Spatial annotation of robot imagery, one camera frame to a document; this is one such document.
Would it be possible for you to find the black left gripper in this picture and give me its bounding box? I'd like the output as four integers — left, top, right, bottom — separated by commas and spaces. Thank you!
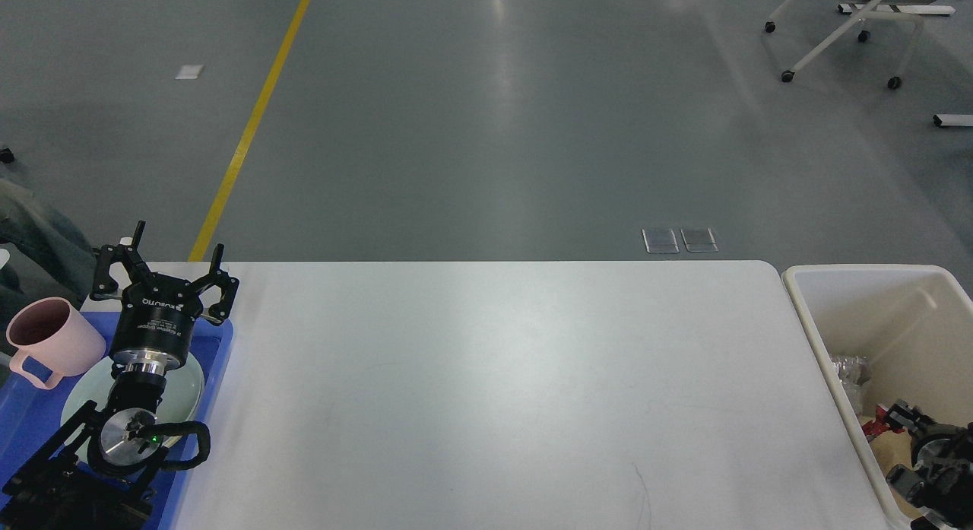
90, 221, 240, 376

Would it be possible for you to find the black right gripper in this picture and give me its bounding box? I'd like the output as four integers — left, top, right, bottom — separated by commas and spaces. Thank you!
885, 399, 972, 525

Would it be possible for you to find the crushed red can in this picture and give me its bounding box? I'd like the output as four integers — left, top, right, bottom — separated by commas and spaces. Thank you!
858, 403, 906, 441

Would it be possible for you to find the aluminium foil tray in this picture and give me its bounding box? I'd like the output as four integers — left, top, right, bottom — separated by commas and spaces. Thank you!
829, 354, 873, 417

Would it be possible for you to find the light green plate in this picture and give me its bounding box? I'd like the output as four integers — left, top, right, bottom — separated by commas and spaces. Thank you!
60, 354, 204, 468

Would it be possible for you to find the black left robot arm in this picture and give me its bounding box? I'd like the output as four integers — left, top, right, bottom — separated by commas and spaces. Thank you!
2, 221, 239, 529

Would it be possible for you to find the pink mug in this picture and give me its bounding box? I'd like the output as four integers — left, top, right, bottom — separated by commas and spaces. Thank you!
5, 297, 106, 390

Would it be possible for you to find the person in jeans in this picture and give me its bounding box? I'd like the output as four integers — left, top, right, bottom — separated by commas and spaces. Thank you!
0, 147, 100, 318

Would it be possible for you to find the white plastic bin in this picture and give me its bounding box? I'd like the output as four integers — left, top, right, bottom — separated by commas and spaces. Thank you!
782, 264, 972, 529

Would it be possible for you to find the right floor socket plate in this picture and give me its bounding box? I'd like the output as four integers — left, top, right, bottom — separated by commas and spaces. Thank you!
680, 227, 719, 253

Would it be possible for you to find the floor socket plate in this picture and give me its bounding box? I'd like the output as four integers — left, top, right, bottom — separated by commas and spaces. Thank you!
642, 227, 680, 254
680, 227, 719, 253

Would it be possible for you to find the left floor socket plate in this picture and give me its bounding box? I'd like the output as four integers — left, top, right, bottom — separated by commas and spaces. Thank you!
642, 227, 680, 254

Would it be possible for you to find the white bar on floor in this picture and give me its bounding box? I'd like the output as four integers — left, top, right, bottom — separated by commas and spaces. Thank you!
933, 113, 973, 129

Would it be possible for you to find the white rolling chair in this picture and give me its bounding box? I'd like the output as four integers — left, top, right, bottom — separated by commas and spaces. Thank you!
781, 0, 956, 90

